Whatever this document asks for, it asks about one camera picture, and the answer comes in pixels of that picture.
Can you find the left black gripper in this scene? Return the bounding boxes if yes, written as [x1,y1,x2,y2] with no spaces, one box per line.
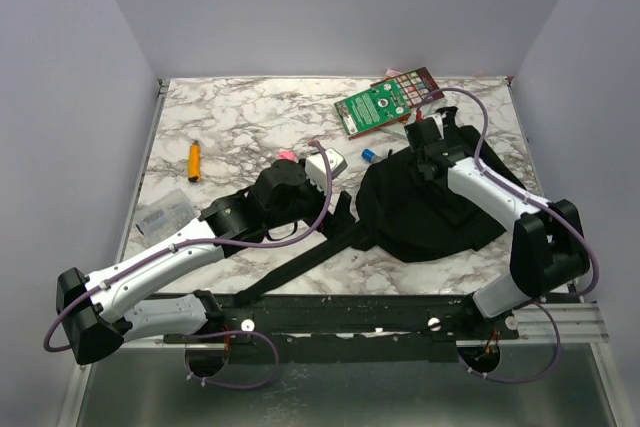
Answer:
[267,171,356,240]

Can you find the black student backpack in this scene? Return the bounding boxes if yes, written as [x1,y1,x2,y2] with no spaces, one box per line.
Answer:
[234,148,505,306]

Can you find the blue cap glue stick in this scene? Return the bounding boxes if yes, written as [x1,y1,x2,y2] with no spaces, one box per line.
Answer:
[361,149,383,164]

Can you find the pink cap small bottle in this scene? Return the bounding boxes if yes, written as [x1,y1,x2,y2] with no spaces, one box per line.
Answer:
[278,150,296,161]

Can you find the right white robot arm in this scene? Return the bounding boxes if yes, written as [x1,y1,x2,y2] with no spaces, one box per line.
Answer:
[404,114,591,339]

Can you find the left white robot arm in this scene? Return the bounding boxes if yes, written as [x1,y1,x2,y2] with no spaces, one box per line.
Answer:
[53,149,347,365]

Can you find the grey notebook under books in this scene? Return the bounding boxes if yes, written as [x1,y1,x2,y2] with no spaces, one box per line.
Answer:
[381,100,442,139]

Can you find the green book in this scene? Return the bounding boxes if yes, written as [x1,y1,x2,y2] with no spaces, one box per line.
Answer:
[334,80,411,140]

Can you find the dark red book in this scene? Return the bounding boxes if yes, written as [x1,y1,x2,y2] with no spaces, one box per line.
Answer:
[370,67,445,122]

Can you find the orange utility knife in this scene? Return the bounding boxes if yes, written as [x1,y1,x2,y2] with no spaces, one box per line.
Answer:
[187,140,201,183]

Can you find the clear plastic screw box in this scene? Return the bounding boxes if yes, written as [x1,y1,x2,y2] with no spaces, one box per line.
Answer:
[134,189,197,246]

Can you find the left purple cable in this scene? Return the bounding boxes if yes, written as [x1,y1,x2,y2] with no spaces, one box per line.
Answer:
[43,140,334,390]

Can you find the purple cable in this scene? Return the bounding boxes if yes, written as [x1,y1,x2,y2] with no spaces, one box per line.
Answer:
[414,88,599,384]
[43,140,334,390]

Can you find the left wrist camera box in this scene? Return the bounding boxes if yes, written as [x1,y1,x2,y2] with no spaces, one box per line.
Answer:
[304,148,348,184]

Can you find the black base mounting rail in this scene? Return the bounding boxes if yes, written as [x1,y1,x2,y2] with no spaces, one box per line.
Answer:
[164,294,519,364]

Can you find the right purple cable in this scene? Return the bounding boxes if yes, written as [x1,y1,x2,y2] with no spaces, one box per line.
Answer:
[414,88,599,384]

